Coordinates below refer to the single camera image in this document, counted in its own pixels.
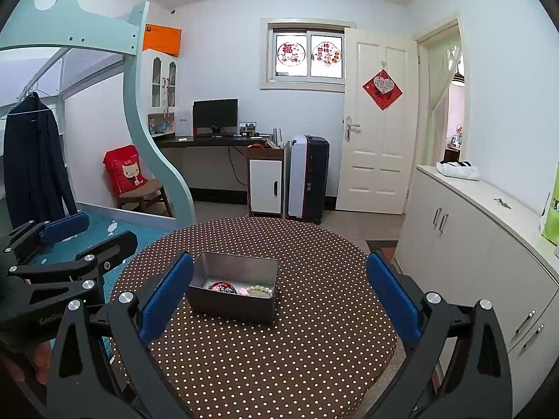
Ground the dark hanging robe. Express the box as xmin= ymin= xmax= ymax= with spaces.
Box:
xmin=3 ymin=93 xmax=80 ymax=229

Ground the orange cardboard box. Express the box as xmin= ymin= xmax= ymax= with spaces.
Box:
xmin=142 ymin=23 xmax=182 ymax=58

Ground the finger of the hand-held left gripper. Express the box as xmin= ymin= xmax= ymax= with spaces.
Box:
xmin=0 ymin=211 xmax=91 ymax=268
xmin=6 ymin=229 xmax=139 ymax=310

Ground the blue candy print quilt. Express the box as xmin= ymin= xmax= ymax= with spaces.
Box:
xmin=41 ymin=208 xmax=177 ymax=359

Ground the white cloth bag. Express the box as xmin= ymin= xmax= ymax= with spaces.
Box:
xmin=435 ymin=160 xmax=481 ymax=181

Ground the grey metal tin box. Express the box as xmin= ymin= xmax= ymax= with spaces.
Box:
xmin=186 ymin=251 xmax=280 ymax=326

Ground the red heart door ornament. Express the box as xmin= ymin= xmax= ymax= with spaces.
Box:
xmin=361 ymin=68 xmax=404 ymax=111

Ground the white panelled door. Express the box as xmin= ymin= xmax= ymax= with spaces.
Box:
xmin=334 ymin=25 xmax=420 ymax=216

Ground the white and black suitcase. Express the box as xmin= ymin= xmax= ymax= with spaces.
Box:
xmin=286 ymin=134 xmax=331 ymax=225

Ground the red round window sticker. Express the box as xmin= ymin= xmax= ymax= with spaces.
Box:
xmin=311 ymin=39 xmax=343 ymax=67
xmin=276 ymin=39 xmax=306 ymax=67

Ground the round polka dot table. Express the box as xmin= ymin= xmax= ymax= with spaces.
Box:
xmin=106 ymin=217 xmax=399 ymax=419

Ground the white box on desk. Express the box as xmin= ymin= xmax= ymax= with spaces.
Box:
xmin=173 ymin=105 xmax=195 ymax=137

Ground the silver door handle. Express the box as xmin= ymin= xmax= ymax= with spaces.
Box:
xmin=343 ymin=115 xmax=362 ymax=143

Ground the long white sideboard cabinet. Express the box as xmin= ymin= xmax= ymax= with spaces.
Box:
xmin=394 ymin=163 xmax=559 ymax=404

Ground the white framed window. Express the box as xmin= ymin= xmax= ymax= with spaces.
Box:
xmin=260 ymin=18 xmax=357 ymax=94

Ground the green and white box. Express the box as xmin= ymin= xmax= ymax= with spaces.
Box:
xmin=540 ymin=191 xmax=559 ymax=246

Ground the clothes hanger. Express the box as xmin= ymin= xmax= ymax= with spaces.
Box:
xmin=1 ymin=86 xmax=58 ymax=119

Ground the person's left hand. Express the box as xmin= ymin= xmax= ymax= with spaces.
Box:
xmin=20 ymin=341 xmax=58 ymax=388

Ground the wooden chair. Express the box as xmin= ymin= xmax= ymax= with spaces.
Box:
xmin=116 ymin=178 xmax=174 ymax=218

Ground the pale green bunk bed frame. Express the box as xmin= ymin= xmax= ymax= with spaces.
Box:
xmin=0 ymin=0 xmax=197 ymax=228

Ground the small white wooden-top cabinet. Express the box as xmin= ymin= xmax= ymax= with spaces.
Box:
xmin=246 ymin=141 xmax=290 ymax=216

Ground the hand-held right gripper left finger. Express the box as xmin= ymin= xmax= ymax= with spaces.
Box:
xmin=46 ymin=250 xmax=196 ymax=419

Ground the dark wooden desk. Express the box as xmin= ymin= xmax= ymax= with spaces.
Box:
xmin=154 ymin=133 xmax=275 ymax=205

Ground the black computer monitor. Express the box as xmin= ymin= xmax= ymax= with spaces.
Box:
xmin=192 ymin=98 xmax=239 ymax=137

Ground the dark bead bracelet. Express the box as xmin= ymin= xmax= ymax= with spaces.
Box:
xmin=207 ymin=281 xmax=239 ymax=296

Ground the sheer doorway curtain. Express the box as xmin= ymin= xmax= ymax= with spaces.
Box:
xmin=425 ymin=43 xmax=464 ymax=167

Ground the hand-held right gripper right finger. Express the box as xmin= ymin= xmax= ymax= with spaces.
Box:
xmin=365 ymin=251 xmax=515 ymax=419

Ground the red cat print bag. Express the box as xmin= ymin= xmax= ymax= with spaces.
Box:
xmin=103 ymin=144 xmax=148 ymax=197

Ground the white glass-door hutch cabinet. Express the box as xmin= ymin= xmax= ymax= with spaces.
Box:
xmin=141 ymin=48 xmax=180 ymax=113

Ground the dark doorway rug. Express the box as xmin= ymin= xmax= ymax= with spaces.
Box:
xmin=365 ymin=238 xmax=397 ymax=263

